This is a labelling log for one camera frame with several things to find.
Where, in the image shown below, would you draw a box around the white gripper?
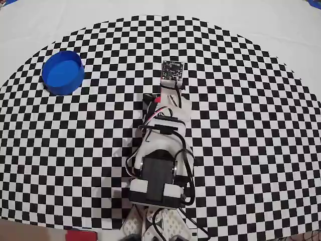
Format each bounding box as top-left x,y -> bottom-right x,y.
142,80 -> 193,122

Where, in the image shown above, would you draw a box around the blue round box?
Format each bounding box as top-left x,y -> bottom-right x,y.
41,50 -> 85,96

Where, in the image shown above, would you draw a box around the checkerboard printed white sheet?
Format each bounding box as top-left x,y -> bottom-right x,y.
0,0 -> 321,239

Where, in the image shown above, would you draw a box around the red flat object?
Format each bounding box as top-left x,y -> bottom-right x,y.
66,229 -> 98,241

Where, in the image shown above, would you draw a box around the white red servo wires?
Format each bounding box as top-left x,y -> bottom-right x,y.
125,106 -> 177,182

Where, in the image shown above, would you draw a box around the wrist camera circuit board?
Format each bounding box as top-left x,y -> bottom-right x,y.
161,60 -> 185,82

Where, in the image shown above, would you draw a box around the black power cable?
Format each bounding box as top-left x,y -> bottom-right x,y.
152,207 -> 167,235

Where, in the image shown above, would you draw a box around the thin dark tangled wires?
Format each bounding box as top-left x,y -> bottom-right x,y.
283,232 -> 321,241

